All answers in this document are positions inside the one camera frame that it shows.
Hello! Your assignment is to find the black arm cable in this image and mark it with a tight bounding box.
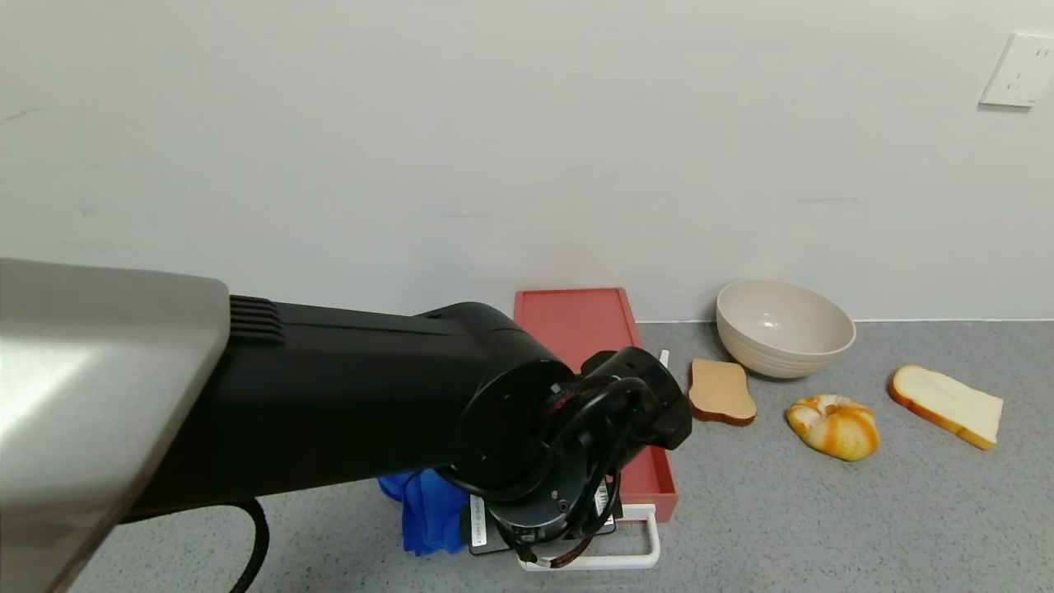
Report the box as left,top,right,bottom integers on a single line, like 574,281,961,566
231,497,271,593

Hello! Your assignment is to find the white bread slice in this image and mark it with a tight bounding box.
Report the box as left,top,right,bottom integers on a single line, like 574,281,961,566
888,365,1005,451

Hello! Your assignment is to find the orange glazed bread roll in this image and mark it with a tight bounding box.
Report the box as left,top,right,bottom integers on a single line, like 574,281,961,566
785,395,880,462

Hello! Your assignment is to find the white wall socket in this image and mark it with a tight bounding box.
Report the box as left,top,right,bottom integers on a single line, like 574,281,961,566
979,31,1054,108

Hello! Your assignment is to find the beige bowl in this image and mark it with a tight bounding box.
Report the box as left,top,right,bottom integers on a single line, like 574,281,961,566
716,279,857,380

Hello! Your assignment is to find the red drawer with white handle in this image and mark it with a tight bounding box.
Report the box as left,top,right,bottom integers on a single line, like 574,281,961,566
517,443,679,572

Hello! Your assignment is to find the blue rolled cloth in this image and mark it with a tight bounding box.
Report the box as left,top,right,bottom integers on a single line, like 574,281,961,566
377,468,472,557

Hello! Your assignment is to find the brown toast slice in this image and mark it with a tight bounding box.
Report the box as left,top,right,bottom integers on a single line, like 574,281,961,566
685,358,758,427

